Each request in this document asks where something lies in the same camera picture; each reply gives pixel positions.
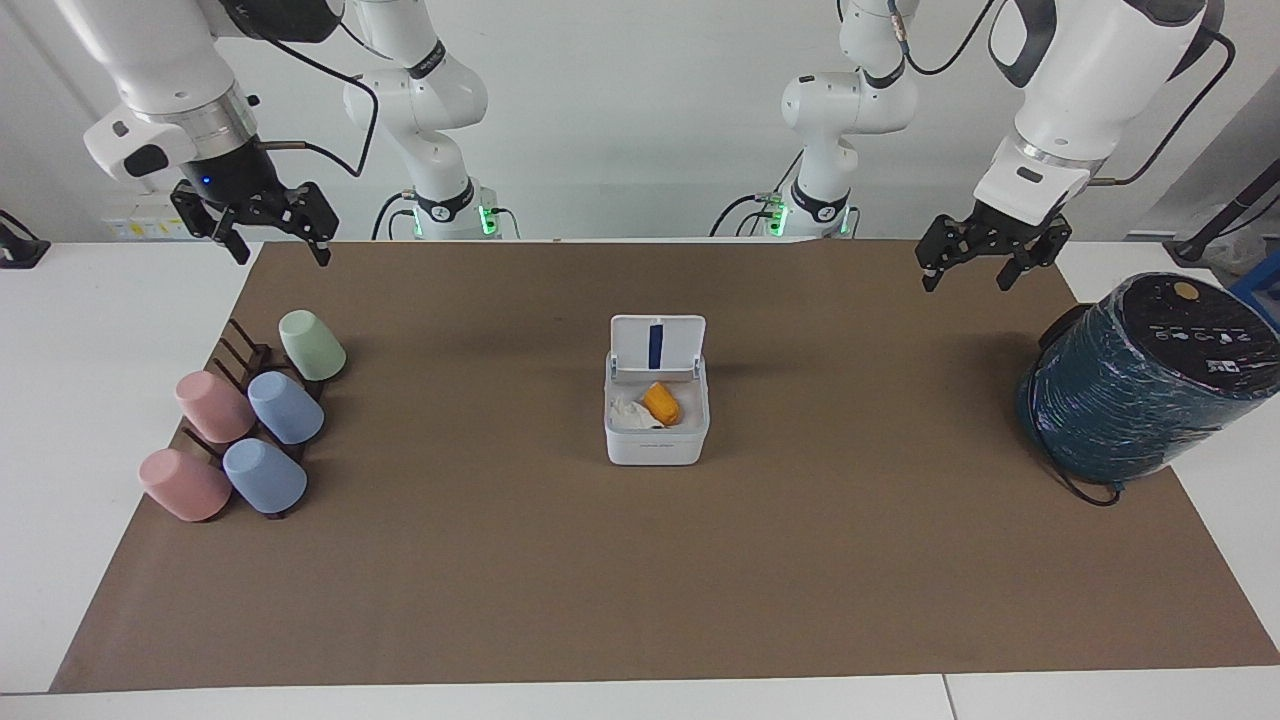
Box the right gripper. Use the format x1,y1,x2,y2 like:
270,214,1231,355
169,135,340,269

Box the blue frame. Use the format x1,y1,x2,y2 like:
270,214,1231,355
1228,248,1280,333

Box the pink cup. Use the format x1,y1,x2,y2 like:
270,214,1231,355
175,371,256,444
139,449,233,523

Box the white crumpled tissue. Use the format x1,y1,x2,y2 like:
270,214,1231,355
609,394,661,432

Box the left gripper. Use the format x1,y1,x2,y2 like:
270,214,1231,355
915,199,1074,294

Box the blue cup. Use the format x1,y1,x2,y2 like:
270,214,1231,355
222,438,308,515
247,371,326,445

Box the dark brown cup rack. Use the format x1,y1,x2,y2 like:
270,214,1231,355
180,318,327,522

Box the green cup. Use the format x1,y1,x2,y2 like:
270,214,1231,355
278,310,348,382

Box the black stand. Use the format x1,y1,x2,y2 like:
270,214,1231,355
0,210,52,270
1174,160,1280,267

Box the dark teal wrapped spool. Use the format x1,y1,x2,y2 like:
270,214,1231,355
1015,272,1280,487

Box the white bin with hinged lid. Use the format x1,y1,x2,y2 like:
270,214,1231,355
603,314,711,467

